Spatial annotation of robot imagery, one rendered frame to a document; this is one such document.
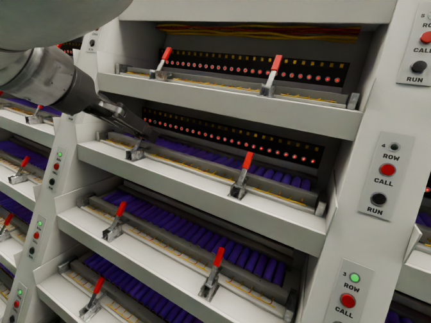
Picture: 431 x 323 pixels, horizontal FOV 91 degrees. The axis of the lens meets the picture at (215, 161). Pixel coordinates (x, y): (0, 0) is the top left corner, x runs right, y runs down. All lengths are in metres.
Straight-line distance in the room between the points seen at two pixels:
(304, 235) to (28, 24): 0.40
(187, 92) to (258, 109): 0.16
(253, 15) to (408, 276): 0.50
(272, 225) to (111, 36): 0.61
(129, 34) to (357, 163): 0.66
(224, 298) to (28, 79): 0.46
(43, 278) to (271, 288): 0.60
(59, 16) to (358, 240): 0.42
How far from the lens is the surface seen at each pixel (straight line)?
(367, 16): 0.49
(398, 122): 0.41
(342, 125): 0.40
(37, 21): 0.23
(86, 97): 0.40
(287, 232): 0.39
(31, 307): 0.85
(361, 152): 0.39
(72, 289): 0.76
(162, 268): 0.51
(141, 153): 0.55
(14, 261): 0.90
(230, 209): 0.40
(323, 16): 0.49
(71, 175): 0.69
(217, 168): 0.47
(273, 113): 0.41
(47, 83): 0.37
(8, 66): 0.35
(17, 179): 0.92
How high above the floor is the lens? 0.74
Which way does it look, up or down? level
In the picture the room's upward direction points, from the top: 16 degrees clockwise
